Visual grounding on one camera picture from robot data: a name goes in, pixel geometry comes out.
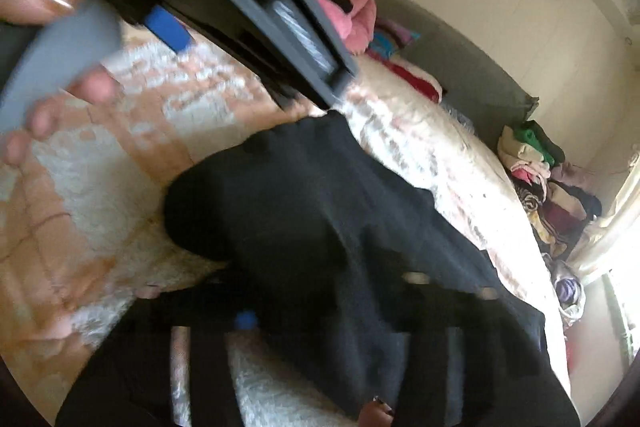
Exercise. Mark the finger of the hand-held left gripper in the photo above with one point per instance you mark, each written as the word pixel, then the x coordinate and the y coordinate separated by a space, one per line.
pixel 300 32
pixel 167 27

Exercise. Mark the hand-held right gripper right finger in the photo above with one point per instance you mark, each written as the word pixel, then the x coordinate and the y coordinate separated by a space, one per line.
pixel 425 307

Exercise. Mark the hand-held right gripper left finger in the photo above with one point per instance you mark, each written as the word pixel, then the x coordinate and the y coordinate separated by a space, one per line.
pixel 245 321

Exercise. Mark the black pants with orange cuffs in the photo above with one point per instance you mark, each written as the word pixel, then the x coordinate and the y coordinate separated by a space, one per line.
pixel 300 207

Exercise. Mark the colourful folded clothes pile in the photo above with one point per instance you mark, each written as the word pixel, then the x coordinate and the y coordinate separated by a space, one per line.
pixel 415 77

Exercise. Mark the tall mixed clothes pile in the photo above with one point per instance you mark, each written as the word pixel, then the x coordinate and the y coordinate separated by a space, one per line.
pixel 540 207

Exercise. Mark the pink duvet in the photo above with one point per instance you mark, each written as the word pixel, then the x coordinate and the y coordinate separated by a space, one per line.
pixel 360 22

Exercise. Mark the grey headboard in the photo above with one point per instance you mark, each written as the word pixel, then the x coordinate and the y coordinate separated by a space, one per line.
pixel 465 77

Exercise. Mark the peach and white bed quilt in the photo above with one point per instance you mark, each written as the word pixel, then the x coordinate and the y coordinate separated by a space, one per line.
pixel 100 207

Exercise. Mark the cream curtain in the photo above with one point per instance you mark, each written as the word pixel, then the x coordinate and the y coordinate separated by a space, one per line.
pixel 620 207

